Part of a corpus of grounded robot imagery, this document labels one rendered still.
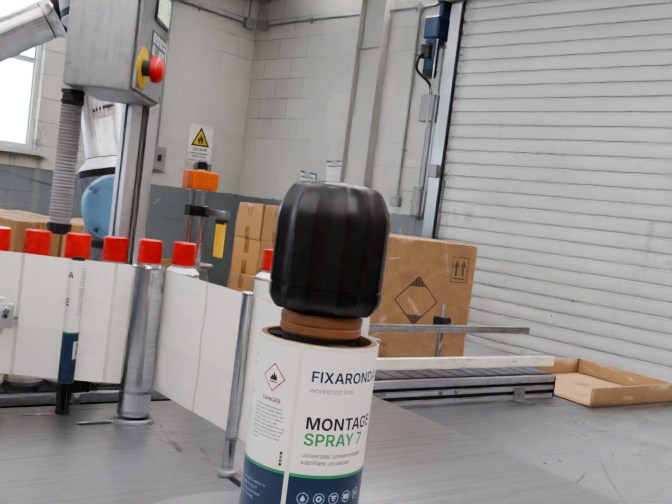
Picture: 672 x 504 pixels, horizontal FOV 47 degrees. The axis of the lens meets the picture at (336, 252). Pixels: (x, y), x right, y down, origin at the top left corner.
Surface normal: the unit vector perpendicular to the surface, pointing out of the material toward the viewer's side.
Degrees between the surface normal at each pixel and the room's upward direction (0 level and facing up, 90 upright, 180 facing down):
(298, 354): 90
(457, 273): 90
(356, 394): 90
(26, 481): 0
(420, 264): 90
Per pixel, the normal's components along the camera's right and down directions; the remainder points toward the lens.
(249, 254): -0.63, -0.04
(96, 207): 0.30, 0.14
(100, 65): 0.01, 0.05
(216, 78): 0.71, 0.13
